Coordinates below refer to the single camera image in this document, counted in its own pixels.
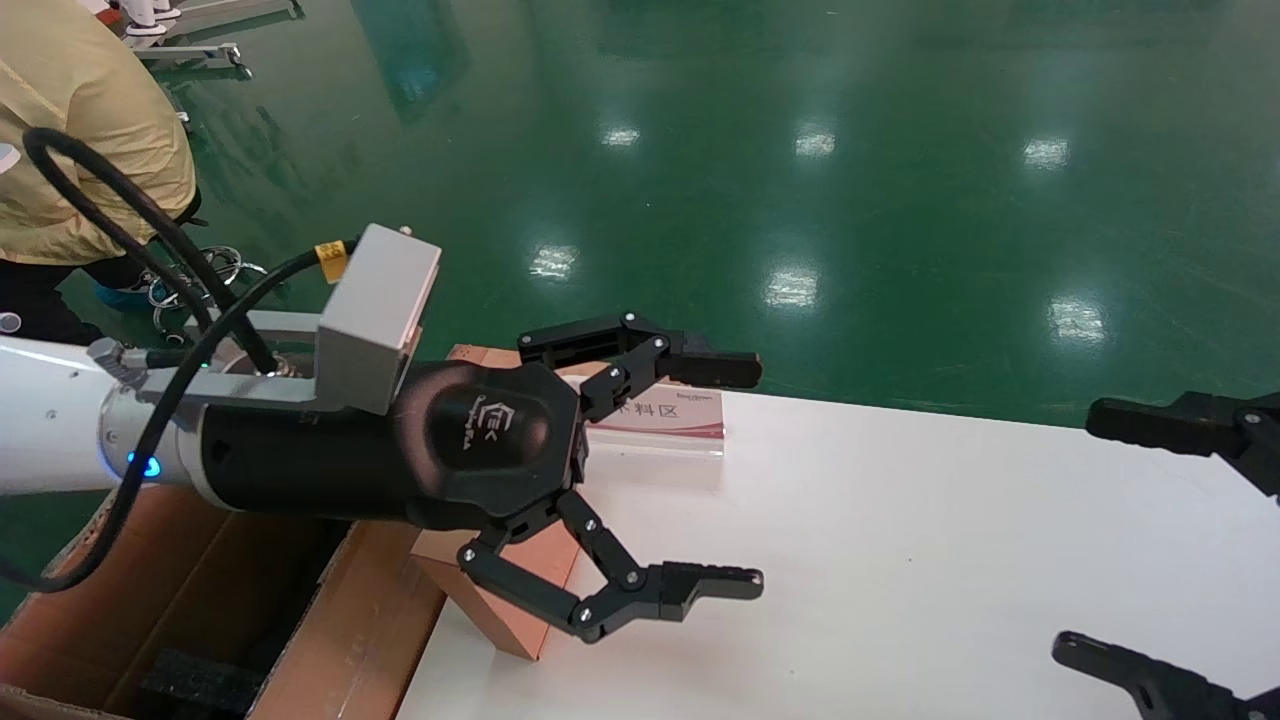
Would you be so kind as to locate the white metal equipment stand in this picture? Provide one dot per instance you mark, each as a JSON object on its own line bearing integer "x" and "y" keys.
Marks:
{"x": 190, "y": 50}

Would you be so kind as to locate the large open cardboard box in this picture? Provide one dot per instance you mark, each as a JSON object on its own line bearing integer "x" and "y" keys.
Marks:
{"x": 350, "y": 620}

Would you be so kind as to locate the chrome-base swivel stool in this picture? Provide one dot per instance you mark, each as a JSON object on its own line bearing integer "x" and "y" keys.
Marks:
{"x": 225, "y": 262}

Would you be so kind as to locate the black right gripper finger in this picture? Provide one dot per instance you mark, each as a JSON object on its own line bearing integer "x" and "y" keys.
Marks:
{"x": 1150, "y": 420}
{"x": 1160, "y": 690}

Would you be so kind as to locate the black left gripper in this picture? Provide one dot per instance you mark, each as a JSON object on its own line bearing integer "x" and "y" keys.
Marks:
{"x": 470, "y": 440}

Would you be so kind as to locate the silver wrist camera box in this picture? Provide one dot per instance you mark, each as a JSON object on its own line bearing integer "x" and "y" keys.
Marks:
{"x": 375, "y": 310}

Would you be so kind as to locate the black foam block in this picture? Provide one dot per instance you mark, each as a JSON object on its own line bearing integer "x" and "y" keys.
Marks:
{"x": 200, "y": 685}

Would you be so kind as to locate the person in yellow coat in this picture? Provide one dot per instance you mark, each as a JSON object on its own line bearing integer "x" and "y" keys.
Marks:
{"x": 70, "y": 130}

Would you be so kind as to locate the clear acrylic sign with label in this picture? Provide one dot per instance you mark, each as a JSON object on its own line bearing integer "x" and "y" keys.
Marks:
{"x": 680, "y": 430}

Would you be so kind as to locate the small cardboard box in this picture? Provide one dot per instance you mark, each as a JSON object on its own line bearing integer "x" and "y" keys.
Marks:
{"x": 520, "y": 600}

